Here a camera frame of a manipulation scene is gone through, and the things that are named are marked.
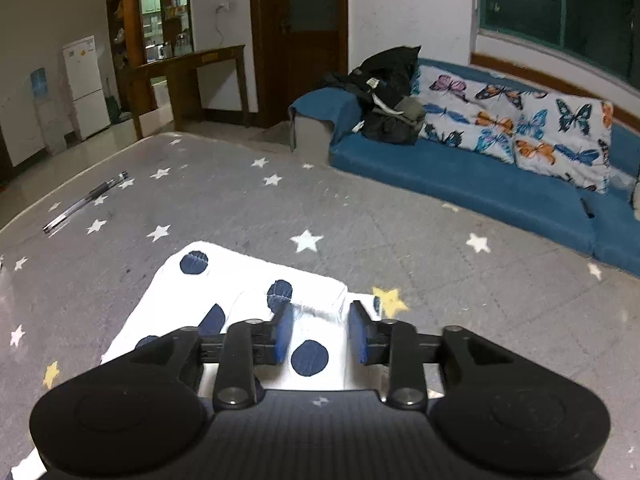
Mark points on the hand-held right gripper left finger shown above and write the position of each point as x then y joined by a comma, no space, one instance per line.
282,332

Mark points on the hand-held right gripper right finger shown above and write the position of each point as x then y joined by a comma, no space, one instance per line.
359,332

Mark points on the white navy polka dot garment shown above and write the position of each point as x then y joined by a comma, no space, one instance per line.
240,280

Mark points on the pile of dark clothes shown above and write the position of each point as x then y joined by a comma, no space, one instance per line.
390,125

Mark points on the grey star print table cover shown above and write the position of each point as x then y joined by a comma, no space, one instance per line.
400,240

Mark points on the blue sofa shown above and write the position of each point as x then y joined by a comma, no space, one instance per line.
450,180

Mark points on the clear pen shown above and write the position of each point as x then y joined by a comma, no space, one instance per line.
82,204

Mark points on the white cardboard box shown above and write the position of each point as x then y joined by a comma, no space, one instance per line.
156,121

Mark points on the white appliance box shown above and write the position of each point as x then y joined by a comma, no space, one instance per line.
161,95

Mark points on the brown wooden door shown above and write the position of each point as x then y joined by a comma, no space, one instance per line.
312,60

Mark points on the green broom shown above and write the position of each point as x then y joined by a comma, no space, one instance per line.
114,107

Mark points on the wooden console table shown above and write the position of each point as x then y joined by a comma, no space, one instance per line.
200,56

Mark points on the white refrigerator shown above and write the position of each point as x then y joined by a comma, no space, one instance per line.
87,90

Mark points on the water dispenser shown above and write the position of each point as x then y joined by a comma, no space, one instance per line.
47,120

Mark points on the wooden display cabinet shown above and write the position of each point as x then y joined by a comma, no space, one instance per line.
129,25

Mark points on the green framed window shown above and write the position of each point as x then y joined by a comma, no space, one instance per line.
575,10

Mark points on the wall socket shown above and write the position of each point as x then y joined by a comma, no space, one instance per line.
222,7

